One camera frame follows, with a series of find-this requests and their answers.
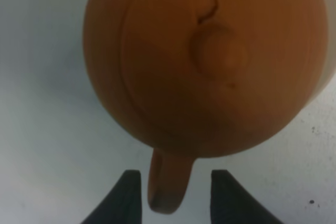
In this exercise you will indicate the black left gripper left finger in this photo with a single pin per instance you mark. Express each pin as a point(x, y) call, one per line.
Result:
point(123, 204)

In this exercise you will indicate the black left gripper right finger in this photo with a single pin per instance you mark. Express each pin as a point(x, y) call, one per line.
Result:
point(231, 203)

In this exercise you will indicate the brown round teapot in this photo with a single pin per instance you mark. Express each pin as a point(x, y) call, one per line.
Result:
point(202, 78)

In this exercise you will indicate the beige round teapot saucer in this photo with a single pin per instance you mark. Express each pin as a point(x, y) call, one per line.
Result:
point(327, 74)

